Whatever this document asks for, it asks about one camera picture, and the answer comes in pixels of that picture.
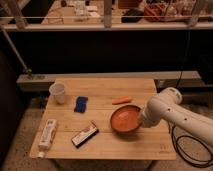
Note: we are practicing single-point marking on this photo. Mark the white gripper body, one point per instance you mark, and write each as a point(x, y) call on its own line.
point(142, 119)

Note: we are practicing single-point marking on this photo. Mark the orange ceramic bowl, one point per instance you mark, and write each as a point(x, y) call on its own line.
point(125, 119)

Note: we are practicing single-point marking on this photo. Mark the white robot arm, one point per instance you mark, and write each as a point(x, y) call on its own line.
point(166, 105)

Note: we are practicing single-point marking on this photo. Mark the orange carrot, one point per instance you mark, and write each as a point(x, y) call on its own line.
point(122, 100)

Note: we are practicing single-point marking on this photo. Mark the blue sponge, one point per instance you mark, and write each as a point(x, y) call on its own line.
point(81, 103)

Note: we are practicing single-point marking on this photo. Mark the white plastic cup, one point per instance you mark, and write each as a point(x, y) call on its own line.
point(57, 90)

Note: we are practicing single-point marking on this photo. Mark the diagonal metal rod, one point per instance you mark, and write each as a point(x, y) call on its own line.
point(26, 69)

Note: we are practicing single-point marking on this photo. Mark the grey metal rail beam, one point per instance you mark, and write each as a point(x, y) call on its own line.
point(41, 82)

